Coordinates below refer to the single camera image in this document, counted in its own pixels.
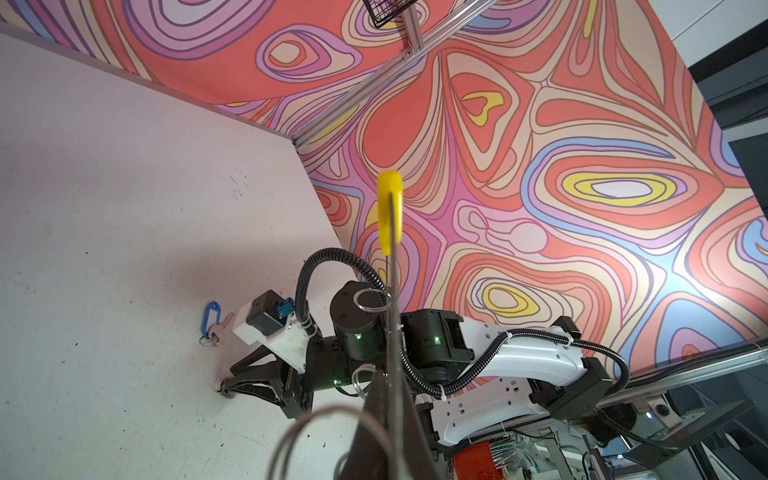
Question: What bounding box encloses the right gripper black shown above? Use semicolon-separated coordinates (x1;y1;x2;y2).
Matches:
218;337;380;419

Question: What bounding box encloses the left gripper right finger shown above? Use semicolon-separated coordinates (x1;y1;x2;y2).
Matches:
399;380;447;480

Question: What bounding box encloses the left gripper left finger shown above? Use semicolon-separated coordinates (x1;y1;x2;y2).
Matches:
335;373;390;480

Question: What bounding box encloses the metal keyring disc yellow handle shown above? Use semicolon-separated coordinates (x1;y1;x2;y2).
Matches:
263;170;421;480

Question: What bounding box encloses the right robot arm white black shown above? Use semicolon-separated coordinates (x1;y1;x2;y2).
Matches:
219;247;631;447

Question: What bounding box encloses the black wire basket back wall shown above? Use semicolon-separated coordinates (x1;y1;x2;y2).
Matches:
363;0;416;28

